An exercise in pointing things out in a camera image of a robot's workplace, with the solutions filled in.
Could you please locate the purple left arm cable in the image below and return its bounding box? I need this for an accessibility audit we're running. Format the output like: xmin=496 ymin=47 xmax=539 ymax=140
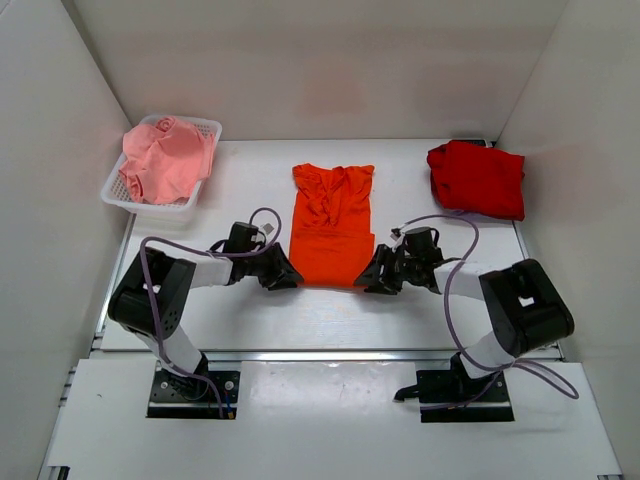
xmin=138 ymin=207 xmax=282 ymax=419

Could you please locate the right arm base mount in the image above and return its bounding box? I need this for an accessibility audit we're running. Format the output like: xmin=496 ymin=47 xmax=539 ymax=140
xmin=394 ymin=354 xmax=515 ymax=423

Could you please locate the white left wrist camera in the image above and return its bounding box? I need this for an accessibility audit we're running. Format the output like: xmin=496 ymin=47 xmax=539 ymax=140
xmin=260 ymin=223 xmax=276 ymax=236

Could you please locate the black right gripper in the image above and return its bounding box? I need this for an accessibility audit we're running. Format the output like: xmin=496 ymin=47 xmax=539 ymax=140
xmin=355 ymin=245 xmax=420 ymax=295

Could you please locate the red folded t shirt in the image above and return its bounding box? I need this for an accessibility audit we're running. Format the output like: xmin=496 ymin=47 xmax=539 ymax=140
xmin=426 ymin=140 xmax=525 ymax=221

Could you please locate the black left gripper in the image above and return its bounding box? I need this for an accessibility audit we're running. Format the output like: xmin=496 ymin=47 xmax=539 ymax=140
xmin=244 ymin=241 xmax=303 ymax=291

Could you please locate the aluminium table rail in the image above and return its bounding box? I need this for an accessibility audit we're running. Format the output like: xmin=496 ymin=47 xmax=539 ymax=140
xmin=202 ymin=349 xmax=561 ymax=363

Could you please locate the white plastic basket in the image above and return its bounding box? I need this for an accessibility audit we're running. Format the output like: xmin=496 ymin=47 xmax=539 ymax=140
xmin=101 ymin=114 xmax=222 ymax=221

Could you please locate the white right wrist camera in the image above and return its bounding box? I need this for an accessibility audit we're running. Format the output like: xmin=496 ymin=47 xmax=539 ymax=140
xmin=391 ymin=228 xmax=404 ymax=250

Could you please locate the pink t shirt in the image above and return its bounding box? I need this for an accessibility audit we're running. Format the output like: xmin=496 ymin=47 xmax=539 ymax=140
xmin=118 ymin=116 xmax=216 ymax=205

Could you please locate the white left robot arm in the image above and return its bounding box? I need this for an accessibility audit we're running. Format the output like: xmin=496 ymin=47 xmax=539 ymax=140
xmin=108 ymin=222 xmax=303 ymax=398

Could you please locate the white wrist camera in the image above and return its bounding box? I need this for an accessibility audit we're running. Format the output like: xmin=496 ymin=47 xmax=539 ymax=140
xmin=260 ymin=223 xmax=276 ymax=236
xmin=391 ymin=228 xmax=404 ymax=250

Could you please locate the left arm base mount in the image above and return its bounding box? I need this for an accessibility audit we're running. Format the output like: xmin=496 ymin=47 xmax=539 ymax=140
xmin=146 ymin=365 xmax=241 ymax=420

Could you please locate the orange t shirt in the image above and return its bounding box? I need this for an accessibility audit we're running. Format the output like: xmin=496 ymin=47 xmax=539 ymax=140
xmin=289 ymin=163 xmax=375 ymax=289

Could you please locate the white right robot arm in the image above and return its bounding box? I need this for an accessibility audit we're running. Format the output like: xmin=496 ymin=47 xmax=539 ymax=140
xmin=354 ymin=227 xmax=575 ymax=401

